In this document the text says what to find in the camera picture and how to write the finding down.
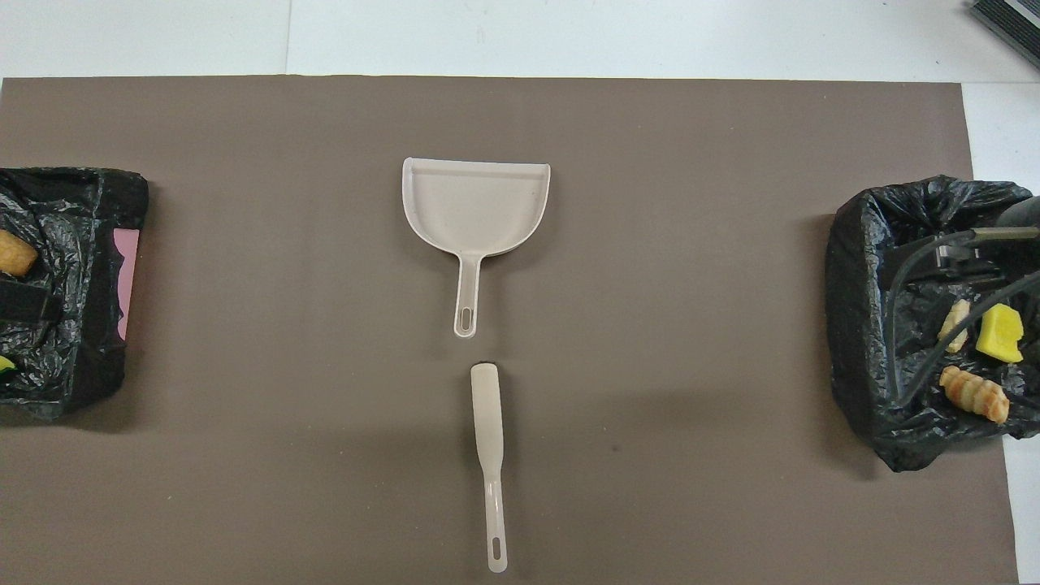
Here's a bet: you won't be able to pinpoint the beige plastic dustpan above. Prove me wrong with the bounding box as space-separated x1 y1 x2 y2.
402 157 552 339

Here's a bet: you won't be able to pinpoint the beige brush black bristles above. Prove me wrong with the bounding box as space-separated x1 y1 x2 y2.
470 362 509 574

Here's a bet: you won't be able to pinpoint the black ribbed object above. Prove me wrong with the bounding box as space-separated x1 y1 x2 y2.
967 0 1040 70

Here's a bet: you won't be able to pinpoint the yellow sponge block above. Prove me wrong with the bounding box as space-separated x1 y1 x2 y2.
975 304 1025 364

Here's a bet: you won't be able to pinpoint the brown bread roll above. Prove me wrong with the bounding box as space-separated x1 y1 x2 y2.
0 229 40 278

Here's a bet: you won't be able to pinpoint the brown table mat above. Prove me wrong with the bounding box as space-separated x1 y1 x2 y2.
0 76 1021 585

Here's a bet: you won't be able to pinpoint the pale bread chunk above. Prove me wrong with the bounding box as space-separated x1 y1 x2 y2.
938 299 973 354

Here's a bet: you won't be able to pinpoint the pink plastic bin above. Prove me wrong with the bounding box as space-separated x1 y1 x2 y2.
112 228 141 342

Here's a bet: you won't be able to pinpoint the black plastic trash bag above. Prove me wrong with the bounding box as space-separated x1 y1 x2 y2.
825 175 1040 473
0 167 150 421

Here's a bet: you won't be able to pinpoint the orange striped pastry piece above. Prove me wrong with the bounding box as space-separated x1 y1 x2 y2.
939 366 1011 425

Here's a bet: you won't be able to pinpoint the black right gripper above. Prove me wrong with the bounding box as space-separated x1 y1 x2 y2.
934 240 1002 282

